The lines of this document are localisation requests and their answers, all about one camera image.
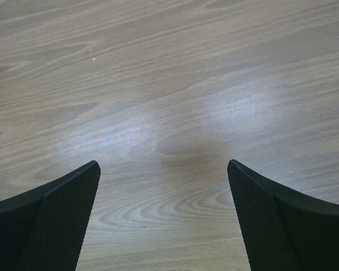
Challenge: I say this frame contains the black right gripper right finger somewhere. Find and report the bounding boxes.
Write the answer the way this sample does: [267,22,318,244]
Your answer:
[227,159,339,270]

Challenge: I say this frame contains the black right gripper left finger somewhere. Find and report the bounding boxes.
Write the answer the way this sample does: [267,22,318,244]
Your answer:
[0,161,101,270]

